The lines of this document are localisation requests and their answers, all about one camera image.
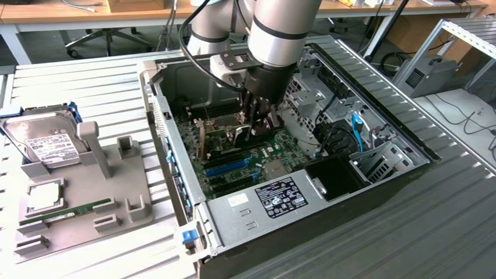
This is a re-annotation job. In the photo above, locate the thin black table cable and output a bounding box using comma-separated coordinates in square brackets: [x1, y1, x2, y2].
[424, 93, 496, 136]

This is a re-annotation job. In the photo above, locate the green graphics card metal bracket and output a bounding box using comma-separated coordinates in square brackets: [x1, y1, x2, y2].
[197, 123, 255, 160]

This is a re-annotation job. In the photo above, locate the black slanted pole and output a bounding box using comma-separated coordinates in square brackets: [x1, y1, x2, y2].
[363, 0, 412, 63]

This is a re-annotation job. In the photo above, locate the blue disk wire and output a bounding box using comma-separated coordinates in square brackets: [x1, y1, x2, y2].
[349, 112, 368, 154]

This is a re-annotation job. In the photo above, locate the black expansion slot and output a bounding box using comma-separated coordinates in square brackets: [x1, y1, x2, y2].
[208, 174, 255, 189]
[201, 151, 249, 170]
[212, 181, 257, 197]

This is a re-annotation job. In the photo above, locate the white cable with plug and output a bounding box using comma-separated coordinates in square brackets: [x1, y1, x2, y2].
[61, 0, 104, 13]

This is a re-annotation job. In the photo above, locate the black wire bundle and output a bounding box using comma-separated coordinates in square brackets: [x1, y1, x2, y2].
[312, 87, 360, 160]

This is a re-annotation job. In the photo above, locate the silver power supply with label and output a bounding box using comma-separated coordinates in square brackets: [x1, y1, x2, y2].
[204, 169, 331, 254]

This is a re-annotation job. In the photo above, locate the silver perforated disk bay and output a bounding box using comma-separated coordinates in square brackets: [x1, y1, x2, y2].
[284, 71, 339, 159]

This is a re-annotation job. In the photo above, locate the cardboard box on desk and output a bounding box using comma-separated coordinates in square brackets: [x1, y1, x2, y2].
[107, 0, 167, 13]

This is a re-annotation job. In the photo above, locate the large brown cardboard box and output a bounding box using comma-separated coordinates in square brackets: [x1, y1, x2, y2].
[385, 13, 484, 60]

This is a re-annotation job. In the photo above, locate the grey equipment box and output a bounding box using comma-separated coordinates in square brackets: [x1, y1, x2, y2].
[403, 56, 472, 99]

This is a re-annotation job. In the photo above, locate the silver CPU chip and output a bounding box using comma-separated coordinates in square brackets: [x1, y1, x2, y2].
[27, 183, 64, 212]

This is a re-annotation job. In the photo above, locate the blue case latch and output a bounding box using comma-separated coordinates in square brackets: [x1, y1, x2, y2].
[180, 228, 197, 244]

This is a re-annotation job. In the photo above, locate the grey plastic parts rack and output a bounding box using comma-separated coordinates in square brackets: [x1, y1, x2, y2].
[13, 121, 156, 265]

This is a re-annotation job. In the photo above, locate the open black PC case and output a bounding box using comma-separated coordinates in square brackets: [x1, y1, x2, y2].
[136, 34, 443, 279]

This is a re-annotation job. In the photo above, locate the black office chair base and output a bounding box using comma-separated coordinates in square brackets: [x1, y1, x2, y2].
[64, 26, 155, 59]
[328, 17, 349, 35]

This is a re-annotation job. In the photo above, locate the aluminium profile frame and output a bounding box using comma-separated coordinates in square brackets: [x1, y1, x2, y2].
[391, 17, 496, 98]

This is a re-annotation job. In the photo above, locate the wooden desk white frame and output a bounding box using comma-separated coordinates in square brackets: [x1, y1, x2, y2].
[0, 0, 195, 66]
[317, 0, 489, 58]

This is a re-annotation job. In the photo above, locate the CPU socket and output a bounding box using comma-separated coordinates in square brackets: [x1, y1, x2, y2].
[208, 113, 240, 130]

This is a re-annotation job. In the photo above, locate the green RAM stick white label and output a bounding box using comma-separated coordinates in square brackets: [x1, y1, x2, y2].
[17, 199, 112, 227]

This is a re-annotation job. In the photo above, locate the coiled black floor cable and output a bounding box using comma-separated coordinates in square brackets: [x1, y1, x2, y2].
[381, 51, 408, 73]

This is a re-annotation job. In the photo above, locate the silver slotted disk bay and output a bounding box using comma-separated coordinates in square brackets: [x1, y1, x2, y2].
[347, 141, 420, 184]

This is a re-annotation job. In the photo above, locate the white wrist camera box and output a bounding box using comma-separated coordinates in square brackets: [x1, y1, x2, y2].
[209, 51, 261, 88]

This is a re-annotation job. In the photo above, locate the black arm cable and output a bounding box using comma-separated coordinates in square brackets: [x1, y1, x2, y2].
[179, 0, 249, 92]

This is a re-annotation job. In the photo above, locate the thin metal locking lever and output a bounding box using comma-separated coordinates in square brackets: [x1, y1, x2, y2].
[201, 97, 213, 126]

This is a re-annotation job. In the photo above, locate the hard disk with blue carrier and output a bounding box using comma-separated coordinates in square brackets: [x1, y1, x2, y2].
[0, 101, 93, 170]

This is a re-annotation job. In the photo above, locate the silver chipset heatsink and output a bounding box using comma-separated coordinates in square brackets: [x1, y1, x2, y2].
[261, 161, 291, 180]

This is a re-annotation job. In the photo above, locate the black RAM slot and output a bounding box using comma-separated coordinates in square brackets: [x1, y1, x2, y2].
[184, 100, 240, 113]

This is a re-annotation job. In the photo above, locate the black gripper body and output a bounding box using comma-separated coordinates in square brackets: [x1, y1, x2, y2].
[241, 64, 299, 105]

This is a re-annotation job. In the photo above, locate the green motherboard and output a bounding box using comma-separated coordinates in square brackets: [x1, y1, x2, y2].
[172, 97, 300, 202]

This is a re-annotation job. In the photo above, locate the hanging grey cable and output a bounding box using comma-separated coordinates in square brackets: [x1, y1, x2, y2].
[156, 0, 179, 52]

